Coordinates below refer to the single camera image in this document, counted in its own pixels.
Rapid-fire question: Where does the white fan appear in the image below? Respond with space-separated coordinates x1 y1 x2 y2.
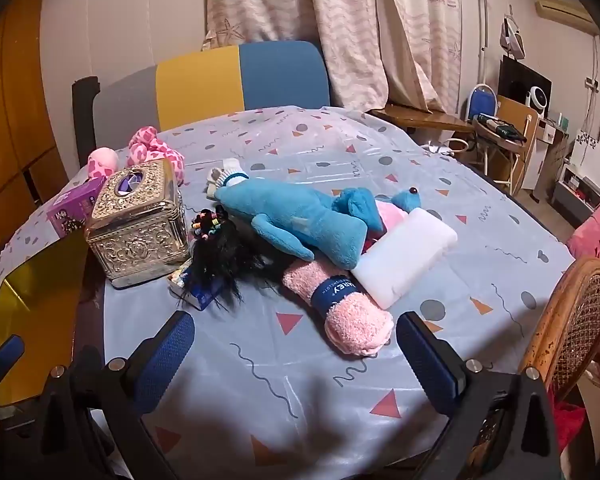
525 86 549 112

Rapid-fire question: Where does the white cable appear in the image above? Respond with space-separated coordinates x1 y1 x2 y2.
425 137 472 157

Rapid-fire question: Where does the white sock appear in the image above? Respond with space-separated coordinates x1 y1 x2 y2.
205 157 251 202

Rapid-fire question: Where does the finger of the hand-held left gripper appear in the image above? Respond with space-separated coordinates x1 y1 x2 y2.
0 334 38 406

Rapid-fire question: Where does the black monitor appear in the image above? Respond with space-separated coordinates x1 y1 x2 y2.
497 55 552 111

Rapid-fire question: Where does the garment steamer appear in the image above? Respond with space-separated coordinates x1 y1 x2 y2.
479 0 529 116

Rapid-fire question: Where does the patterned beige curtain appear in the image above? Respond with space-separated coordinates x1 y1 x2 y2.
202 0 463 113

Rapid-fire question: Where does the blue folding chair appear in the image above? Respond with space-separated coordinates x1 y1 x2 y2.
467 85 498 122

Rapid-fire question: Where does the wicker chair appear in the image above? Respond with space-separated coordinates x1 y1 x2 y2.
520 256 600 403

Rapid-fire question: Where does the wooden side table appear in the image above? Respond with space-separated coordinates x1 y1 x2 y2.
370 105 475 135

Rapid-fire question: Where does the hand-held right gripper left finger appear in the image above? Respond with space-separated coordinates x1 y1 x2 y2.
40 311 196 480

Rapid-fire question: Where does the ornate metal tissue box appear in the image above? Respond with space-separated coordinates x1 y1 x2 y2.
84 159 191 288

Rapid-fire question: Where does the wall air conditioner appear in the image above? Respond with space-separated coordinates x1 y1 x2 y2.
535 0 598 33

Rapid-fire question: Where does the round stool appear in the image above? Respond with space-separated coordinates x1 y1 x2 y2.
472 114 528 196

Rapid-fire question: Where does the pink towel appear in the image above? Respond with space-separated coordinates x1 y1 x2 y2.
281 255 395 358

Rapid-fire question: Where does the grey yellow blue chair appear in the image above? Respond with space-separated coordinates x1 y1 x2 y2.
72 40 331 166

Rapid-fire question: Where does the pink spotted plush toy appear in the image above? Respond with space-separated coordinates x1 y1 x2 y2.
87 126 187 187

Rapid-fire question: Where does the white towel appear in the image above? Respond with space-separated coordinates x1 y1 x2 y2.
350 207 458 311

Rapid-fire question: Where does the blue dolphin plush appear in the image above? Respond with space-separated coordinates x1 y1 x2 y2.
214 172 368 268

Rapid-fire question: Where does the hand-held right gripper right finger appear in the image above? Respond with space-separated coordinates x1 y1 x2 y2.
396 311 561 480

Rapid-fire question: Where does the blue tissue packet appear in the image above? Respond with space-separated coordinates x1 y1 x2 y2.
169 265 227 311

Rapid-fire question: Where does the gold mirror tray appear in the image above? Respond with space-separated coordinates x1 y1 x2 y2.
0 240 103 406

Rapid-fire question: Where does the patterned plastic tablecloth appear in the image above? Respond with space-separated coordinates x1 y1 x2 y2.
0 105 581 480

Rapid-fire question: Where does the yellow wooden cabinet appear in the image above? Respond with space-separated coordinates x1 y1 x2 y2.
0 0 73 266

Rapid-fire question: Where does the red cloth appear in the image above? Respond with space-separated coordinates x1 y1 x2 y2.
547 390 575 456

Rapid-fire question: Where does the purple printed box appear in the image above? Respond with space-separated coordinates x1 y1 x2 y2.
46 176 106 238

